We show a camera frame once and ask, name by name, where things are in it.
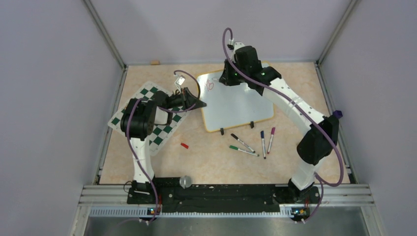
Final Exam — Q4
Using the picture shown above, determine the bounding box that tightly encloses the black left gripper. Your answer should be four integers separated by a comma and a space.
166, 88, 207, 111

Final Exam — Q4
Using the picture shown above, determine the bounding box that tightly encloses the yellow framed whiteboard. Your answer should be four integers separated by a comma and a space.
197, 70, 274, 132

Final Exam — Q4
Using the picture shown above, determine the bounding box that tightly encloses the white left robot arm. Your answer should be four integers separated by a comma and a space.
119, 88, 207, 203

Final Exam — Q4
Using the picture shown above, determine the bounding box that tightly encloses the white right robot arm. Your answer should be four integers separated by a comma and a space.
219, 42, 341, 203

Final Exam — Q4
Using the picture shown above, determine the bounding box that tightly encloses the black whiteboard marker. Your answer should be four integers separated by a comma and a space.
231, 133, 256, 153

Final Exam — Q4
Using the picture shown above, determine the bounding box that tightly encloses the green whiteboard marker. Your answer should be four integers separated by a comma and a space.
229, 145, 259, 157

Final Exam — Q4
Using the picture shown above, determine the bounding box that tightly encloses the blue whiteboard marker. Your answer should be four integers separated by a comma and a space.
260, 130, 267, 159

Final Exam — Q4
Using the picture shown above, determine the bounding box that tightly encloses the purple whiteboard marker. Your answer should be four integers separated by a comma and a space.
267, 127, 275, 154

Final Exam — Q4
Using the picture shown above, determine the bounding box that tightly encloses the small wooden block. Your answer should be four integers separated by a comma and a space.
150, 60, 160, 65

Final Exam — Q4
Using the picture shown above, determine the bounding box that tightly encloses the grey round knob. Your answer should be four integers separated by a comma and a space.
179, 176, 192, 189

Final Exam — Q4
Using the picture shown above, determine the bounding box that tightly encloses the purple block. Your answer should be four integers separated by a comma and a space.
332, 110, 343, 119

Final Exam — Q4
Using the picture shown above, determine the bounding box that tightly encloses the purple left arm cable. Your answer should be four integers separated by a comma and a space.
125, 69, 201, 225

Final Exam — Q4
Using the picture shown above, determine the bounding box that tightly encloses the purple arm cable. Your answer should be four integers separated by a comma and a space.
222, 28, 345, 225
125, 69, 201, 225

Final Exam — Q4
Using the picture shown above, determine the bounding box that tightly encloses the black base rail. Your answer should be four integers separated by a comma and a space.
127, 177, 320, 213

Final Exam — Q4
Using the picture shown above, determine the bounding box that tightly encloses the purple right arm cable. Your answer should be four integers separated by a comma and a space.
222, 28, 345, 225

